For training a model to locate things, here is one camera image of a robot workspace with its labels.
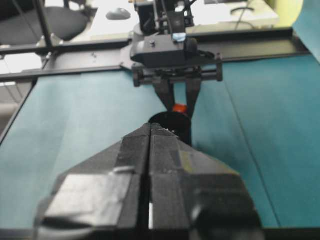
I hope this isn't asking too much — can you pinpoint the black cup holder red handle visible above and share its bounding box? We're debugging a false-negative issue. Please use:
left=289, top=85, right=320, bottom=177
left=148, top=102, right=193, bottom=148

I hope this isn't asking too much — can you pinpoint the white office desk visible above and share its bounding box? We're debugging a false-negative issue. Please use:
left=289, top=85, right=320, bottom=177
left=88, top=0, right=280, bottom=35

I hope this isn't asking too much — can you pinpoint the blue-green table cloth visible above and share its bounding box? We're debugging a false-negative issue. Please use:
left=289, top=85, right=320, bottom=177
left=0, top=53, right=320, bottom=228

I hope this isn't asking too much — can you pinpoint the grey computer mouse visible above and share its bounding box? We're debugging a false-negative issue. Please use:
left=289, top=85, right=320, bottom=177
left=105, top=7, right=131, bottom=21

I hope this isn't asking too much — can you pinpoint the black office chair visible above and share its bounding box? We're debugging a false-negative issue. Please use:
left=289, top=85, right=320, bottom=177
left=0, top=6, right=90, bottom=47

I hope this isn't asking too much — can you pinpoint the left wrist camera on bar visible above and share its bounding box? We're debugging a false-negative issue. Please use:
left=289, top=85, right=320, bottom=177
left=129, top=31, right=200, bottom=69

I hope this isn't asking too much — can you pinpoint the black table edge rail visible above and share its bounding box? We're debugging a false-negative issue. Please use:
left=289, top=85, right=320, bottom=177
left=0, top=27, right=310, bottom=82

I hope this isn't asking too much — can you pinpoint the black frame strut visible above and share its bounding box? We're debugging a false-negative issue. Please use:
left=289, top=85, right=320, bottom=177
left=34, top=0, right=56, bottom=50

